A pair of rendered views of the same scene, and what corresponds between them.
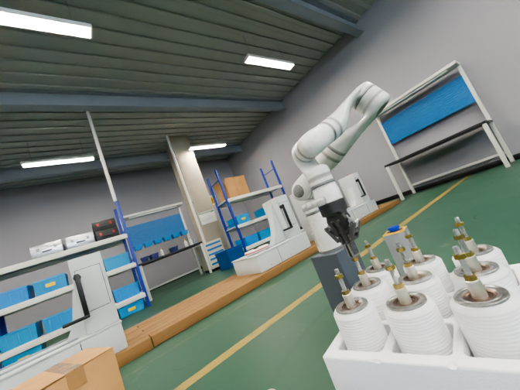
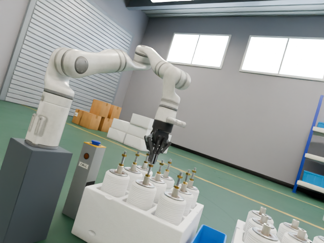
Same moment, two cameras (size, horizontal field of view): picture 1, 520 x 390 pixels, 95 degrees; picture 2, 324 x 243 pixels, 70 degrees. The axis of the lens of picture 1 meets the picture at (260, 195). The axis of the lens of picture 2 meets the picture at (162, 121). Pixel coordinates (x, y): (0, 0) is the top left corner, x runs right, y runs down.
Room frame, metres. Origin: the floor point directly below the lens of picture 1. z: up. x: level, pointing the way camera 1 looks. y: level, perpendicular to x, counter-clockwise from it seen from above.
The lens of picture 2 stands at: (0.97, 0.63, 0.47)
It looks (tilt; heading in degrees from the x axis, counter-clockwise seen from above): 1 degrees up; 251
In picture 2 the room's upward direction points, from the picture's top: 17 degrees clockwise
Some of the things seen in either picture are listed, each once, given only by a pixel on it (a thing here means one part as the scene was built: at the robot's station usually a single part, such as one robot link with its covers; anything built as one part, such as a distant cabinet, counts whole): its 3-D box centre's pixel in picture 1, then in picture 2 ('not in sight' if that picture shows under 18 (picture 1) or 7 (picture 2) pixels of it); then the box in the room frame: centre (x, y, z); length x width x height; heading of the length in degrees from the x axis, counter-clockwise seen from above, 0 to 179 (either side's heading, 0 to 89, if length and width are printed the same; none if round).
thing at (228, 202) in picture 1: (255, 206); not in sight; (6.28, 0.23, 1.10); 1.89 x 0.64 x 2.20; 128
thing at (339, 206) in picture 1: (336, 215); (160, 132); (0.68, -0.18, 0.45); 0.08 x 0.08 x 0.09
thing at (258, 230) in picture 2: not in sight; (264, 234); (0.36, 0.09, 0.25); 0.08 x 0.08 x 0.01
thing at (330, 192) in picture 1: (321, 194); (169, 114); (0.68, -0.16, 0.52); 0.11 x 0.09 x 0.06; 116
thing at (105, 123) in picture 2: not in sight; (102, 123); (0.51, -4.48, 0.15); 0.30 x 0.24 x 0.30; 129
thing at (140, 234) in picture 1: (166, 246); not in sight; (5.49, 2.45, 0.94); 1.40 x 0.70 x 1.89; 128
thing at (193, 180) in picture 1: (197, 200); not in sight; (6.94, 1.78, 2.00); 0.56 x 0.56 x 4.00; 38
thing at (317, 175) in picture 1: (310, 162); (172, 88); (0.69, -0.18, 0.62); 0.09 x 0.07 x 0.15; 19
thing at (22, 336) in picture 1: (22, 335); not in sight; (3.42, 3.85, 0.36); 0.50 x 0.38 x 0.21; 38
